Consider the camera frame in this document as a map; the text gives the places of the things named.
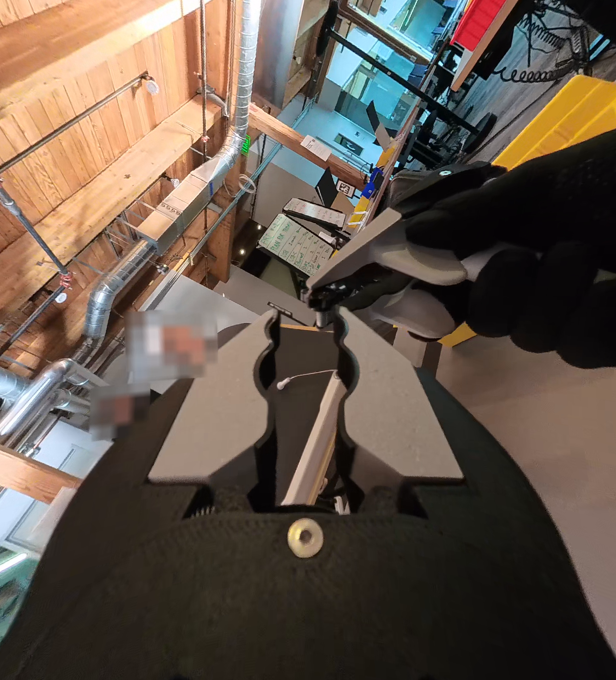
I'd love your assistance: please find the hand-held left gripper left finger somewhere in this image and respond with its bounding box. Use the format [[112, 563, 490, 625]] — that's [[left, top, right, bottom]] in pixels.
[[148, 309, 282, 485]]

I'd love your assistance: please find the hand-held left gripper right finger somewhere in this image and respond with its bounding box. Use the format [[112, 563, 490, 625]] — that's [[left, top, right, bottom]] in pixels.
[[335, 307, 466, 485]]

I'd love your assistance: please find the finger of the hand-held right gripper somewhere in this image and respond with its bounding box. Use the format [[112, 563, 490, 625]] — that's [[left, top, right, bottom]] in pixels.
[[339, 279, 458, 342], [304, 207, 468, 306]]

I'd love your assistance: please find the black star knob screw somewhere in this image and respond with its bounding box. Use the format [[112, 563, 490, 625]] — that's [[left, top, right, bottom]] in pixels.
[[307, 283, 345, 328]]

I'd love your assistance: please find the person's right hand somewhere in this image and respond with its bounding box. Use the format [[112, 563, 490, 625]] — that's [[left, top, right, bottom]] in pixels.
[[406, 112, 616, 371]]

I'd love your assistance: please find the whiteboard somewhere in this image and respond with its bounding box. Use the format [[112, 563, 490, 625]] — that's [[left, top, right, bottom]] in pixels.
[[257, 212, 336, 278]]

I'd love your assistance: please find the dark divider panel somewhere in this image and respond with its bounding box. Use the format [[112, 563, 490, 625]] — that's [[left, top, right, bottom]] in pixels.
[[273, 324, 343, 505]]

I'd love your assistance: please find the yellow plastic bin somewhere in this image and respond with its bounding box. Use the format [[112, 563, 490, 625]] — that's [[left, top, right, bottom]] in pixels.
[[438, 74, 616, 347]]

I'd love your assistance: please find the red plastic bin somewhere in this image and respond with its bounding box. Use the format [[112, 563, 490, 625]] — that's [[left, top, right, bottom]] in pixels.
[[449, 0, 522, 52]]

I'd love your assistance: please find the coiled black cable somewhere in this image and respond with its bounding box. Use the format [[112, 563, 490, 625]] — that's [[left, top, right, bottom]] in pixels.
[[499, 64, 566, 85]]

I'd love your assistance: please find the spiral metal duct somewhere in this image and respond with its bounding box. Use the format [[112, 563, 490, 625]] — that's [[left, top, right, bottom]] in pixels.
[[82, 0, 262, 341]]

